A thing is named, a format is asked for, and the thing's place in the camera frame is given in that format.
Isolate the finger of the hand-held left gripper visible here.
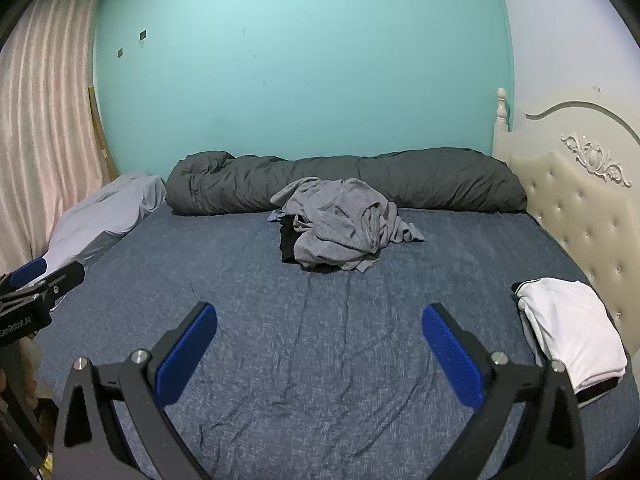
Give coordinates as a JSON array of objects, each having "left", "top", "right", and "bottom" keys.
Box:
[
  {"left": 0, "top": 261, "right": 86, "bottom": 307},
  {"left": 7, "top": 256, "right": 49, "bottom": 289}
]

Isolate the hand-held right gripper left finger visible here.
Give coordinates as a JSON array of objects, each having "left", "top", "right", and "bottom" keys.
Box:
[{"left": 51, "top": 301, "right": 218, "bottom": 480}]

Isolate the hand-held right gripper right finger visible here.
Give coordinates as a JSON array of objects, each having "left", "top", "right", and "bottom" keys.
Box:
[{"left": 421, "top": 303, "right": 587, "bottom": 480}]

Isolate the grey long-sleeve shirt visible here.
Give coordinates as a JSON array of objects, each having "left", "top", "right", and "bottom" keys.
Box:
[{"left": 270, "top": 176, "right": 427, "bottom": 247}]

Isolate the light grey pillow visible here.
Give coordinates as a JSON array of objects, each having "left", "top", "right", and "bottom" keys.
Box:
[{"left": 47, "top": 172, "right": 167, "bottom": 263}]

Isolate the blue patterned bed sheet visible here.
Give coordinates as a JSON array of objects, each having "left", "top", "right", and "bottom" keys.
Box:
[{"left": 32, "top": 205, "right": 640, "bottom": 480}]

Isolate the pink striped curtain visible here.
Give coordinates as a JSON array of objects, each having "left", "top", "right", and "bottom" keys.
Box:
[{"left": 0, "top": 0, "right": 118, "bottom": 281}]

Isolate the black crumpled garment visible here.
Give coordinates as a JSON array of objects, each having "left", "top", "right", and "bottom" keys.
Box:
[{"left": 279, "top": 216, "right": 341, "bottom": 275}]

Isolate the light grey crumpled garment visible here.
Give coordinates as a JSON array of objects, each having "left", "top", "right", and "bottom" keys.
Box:
[{"left": 292, "top": 227, "right": 383, "bottom": 273}]

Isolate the dark grey duvet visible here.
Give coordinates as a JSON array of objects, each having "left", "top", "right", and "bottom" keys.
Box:
[{"left": 165, "top": 146, "right": 528, "bottom": 217}]

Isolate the cream tufted headboard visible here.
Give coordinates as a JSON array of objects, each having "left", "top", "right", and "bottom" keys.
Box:
[{"left": 492, "top": 86, "right": 640, "bottom": 361}]

